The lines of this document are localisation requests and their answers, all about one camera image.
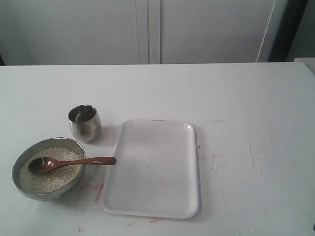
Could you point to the brown wooden spoon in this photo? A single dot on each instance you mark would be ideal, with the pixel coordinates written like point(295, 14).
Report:
point(47, 164)

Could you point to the small steel cup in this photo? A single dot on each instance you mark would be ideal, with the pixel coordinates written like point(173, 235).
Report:
point(84, 122)

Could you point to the white granular powder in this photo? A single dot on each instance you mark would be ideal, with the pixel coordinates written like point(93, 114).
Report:
point(51, 181)

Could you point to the large steel rice bowl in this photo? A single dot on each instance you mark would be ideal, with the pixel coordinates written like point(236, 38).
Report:
point(59, 142)

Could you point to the white plastic tray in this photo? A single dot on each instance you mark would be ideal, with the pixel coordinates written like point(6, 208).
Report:
point(156, 174)

